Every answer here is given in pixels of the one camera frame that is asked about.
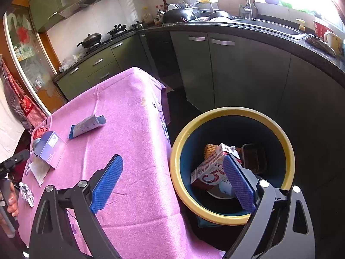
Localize dark base cabinets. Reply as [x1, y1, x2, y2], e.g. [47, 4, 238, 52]
[139, 23, 345, 259]

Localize black wok with lid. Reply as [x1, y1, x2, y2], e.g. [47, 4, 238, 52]
[76, 33, 103, 49]

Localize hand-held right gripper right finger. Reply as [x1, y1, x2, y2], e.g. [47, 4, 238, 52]
[223, 154, 316, 259]

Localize clear plastic bags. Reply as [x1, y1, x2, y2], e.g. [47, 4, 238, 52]
[59, 55, 82, 72]

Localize white plates in rack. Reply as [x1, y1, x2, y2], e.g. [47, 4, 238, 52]
[167, 1, 190, 10]

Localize steel range hood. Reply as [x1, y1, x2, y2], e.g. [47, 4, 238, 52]
[58, 0, 122, 20]

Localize white hanging sheet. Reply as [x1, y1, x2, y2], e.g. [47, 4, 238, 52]
[0, 78, 26, 164]

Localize brown rag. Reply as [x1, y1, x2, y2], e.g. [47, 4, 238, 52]
[306, 34, 337, 58]

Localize white tissue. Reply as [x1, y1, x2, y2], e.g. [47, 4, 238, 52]
[29, 159, 52, 187]

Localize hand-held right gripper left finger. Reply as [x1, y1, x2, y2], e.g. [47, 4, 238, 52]
[28, 154, 124, 259]

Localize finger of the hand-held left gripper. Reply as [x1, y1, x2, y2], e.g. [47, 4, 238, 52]
[0, 148, 30, 180]

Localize red mug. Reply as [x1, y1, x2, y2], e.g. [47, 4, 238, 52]
[313, 20, 335, 40]

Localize white mug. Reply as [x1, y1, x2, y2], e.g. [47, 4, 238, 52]
[324, 31, 344, 49]

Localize straight chrome faucet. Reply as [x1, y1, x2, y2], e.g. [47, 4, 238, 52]
[241, 0, 258, 19]

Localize blue cardboard box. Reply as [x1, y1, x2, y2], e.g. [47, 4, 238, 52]
[33, 131, 67, 169]

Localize orange foam net sleeve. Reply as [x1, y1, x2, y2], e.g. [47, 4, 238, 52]
[204, 143, 219, 160]

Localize printed glass sliding door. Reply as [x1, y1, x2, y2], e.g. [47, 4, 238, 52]
[4, 5, 68, 117]

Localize blue and silver wrapper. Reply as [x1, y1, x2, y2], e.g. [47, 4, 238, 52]
[68, 115, 106, 140]

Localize large black wok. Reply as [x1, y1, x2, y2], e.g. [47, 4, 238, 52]
[161, 8, 195, 24]

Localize green wall cabinets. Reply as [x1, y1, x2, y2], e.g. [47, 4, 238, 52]
[28, 0, 147, 33]

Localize person's left hand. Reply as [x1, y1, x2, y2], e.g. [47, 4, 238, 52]
[6, 184, 20, 218]

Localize brown plastic tray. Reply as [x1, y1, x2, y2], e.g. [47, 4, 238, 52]
[240, 143, 267, 175]

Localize dark condiment bottles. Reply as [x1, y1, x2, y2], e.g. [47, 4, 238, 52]
[155, 1, 169, 17]

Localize red drink can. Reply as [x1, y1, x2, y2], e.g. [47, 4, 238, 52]
[32, 126, 49, 149]

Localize crumpled white printed wrapper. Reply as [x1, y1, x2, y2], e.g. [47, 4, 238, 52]
[19, 182, 34, 208]

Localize green base cabinets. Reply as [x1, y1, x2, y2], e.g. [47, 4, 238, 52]
[53, 34, 151, 101]

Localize pink and white carton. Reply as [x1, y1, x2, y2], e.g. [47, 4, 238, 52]
[190, 143, 240, 191]

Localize pink floral tablecloth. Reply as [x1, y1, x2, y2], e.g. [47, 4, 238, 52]
[17, 66, 226, 259]

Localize black pan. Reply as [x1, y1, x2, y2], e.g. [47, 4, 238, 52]
[209, 10, 233, 21]

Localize yellow-rimmed dark bin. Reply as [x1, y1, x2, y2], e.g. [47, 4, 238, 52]
[169, 107, 296, 226]

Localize gas stove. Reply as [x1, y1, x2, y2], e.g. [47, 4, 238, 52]
[81, 30, 136, 52]

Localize red checked apron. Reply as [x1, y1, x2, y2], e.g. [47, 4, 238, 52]
[0, 59, 48, 130]

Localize steel sink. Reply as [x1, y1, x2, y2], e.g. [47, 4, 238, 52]
[231, 19, 307, 40]

